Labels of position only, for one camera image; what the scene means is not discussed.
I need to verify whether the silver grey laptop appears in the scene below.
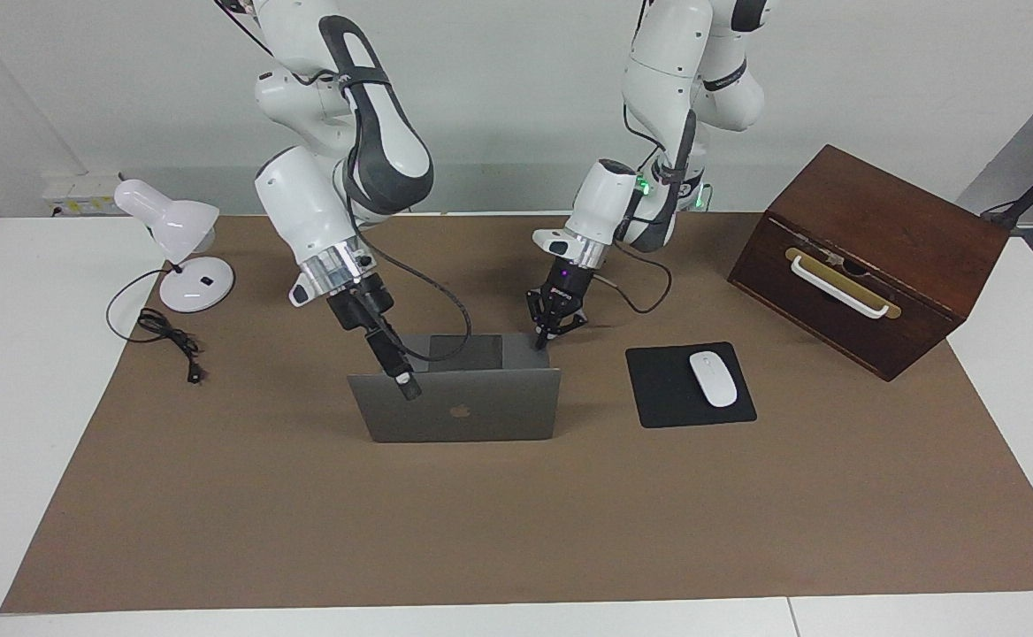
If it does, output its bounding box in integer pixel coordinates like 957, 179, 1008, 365
347, 333, 563, 444

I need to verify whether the dark brown wooden box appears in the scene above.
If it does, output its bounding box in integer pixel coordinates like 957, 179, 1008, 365
727, 144, 1011, 382

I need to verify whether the black lamp power cable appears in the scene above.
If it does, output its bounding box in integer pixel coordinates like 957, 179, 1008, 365
106, 268, 206, 385

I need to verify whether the brown table mat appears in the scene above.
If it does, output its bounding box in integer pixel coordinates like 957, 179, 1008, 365
0, 212, 1033, 614

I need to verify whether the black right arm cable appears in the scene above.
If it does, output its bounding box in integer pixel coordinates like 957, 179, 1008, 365
216, 0, 473, 362

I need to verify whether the black mouse pad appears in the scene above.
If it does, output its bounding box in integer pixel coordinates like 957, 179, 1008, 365
625, 342, 758, 430

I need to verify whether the white desk lamp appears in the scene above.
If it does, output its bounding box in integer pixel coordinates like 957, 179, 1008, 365
114, 179, 236, 313

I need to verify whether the white computer mouse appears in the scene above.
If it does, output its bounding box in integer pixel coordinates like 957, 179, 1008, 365
689, 351, 738, 409

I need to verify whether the white power strip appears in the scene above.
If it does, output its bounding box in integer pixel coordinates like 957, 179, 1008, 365
42, 173, 121, 218

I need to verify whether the white box handle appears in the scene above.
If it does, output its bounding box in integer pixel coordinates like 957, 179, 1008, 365
789, 255, 891, 319

